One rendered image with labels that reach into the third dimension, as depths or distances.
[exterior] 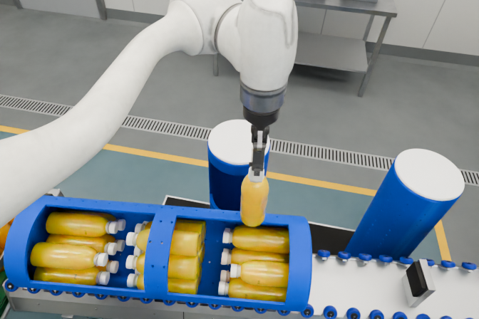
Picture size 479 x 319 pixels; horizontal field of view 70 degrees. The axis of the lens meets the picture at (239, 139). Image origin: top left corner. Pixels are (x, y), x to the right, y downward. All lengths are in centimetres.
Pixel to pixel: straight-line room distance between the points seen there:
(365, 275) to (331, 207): 132
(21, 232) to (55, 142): 77
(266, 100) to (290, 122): 258
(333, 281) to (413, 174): 57
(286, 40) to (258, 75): 7
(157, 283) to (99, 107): 70
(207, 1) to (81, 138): 34
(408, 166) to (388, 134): 176
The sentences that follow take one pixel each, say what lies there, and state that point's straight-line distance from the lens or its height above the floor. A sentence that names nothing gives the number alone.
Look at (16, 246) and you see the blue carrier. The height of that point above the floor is 121.
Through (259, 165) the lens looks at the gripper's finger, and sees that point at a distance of 75.
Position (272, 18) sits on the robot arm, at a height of 190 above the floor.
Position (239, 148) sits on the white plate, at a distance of 150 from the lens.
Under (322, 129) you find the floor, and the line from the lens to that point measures 321.
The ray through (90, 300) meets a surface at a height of 92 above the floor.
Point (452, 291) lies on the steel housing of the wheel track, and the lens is 152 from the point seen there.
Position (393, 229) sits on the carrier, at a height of 76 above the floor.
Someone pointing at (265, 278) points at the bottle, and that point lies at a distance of 109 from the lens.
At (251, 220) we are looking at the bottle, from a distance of 98.
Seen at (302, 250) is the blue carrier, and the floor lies 123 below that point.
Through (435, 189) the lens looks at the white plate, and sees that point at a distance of 161.
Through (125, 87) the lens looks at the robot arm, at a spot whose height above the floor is 184.
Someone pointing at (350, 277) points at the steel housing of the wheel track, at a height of 93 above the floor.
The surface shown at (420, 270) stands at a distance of 132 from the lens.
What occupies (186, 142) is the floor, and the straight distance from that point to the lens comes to 297.
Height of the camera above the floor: 214
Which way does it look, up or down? 46 degrees down
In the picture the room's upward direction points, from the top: 3 degrees clockwise
